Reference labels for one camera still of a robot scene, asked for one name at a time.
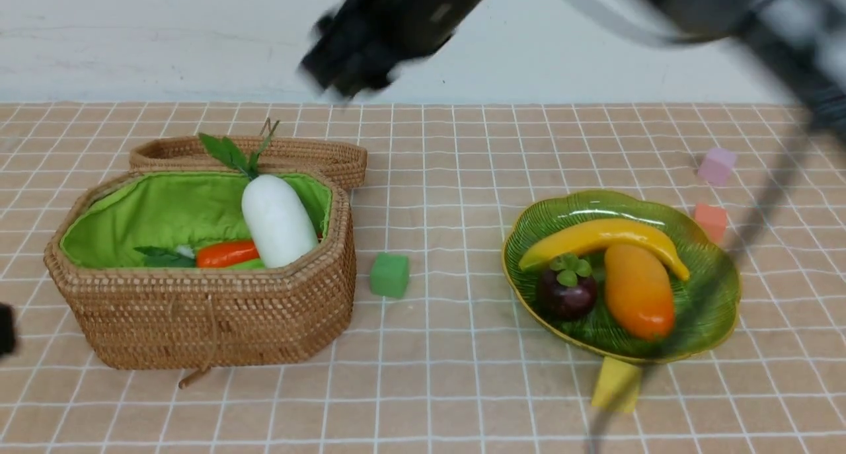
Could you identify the green foam cube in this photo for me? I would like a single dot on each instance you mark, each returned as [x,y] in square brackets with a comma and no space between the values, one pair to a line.
[389,275]

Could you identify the orange toy mango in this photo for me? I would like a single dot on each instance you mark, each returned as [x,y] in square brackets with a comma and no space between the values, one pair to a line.
[638,292]

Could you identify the white toy radish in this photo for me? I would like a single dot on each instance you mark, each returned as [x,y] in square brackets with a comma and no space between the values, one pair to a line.
[276,217]

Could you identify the woven wicker basket green lining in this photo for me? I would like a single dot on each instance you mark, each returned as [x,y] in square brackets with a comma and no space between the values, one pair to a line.
[137,317]

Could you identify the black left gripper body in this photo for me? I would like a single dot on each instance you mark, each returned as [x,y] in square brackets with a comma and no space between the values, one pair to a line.
[8,331]

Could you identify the orange foam cube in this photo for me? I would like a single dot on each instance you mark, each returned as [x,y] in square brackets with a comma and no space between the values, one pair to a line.
[713,220]

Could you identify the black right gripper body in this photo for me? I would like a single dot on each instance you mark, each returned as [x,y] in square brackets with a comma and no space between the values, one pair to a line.
[360,44]

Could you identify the green glass leaf plate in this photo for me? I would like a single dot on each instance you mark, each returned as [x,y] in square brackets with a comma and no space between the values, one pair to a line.
[706,304]

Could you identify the woven wicker basket lid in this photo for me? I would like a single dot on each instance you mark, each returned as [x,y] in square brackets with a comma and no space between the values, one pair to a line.
[343,163]

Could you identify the green toy bitter gourd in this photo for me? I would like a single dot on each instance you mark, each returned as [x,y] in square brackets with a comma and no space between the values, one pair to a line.
[254,264]

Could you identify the orange toy carrot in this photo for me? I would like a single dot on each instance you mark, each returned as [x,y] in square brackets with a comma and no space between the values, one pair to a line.
[182,250]

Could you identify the purple toy mangosteen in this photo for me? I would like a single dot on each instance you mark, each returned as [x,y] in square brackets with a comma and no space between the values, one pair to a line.
[567,289]

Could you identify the yellow toy banana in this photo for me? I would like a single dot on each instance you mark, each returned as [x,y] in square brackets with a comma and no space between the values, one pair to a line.
[600,234]

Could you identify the pink foam cube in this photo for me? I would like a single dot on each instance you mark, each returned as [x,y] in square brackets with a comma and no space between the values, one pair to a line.
[716,166]

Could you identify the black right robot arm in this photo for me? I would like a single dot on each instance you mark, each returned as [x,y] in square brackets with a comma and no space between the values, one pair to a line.
[788,37]

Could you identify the yellow foam cube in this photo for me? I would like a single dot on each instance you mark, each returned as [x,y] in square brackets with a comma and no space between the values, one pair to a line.
[617,386]

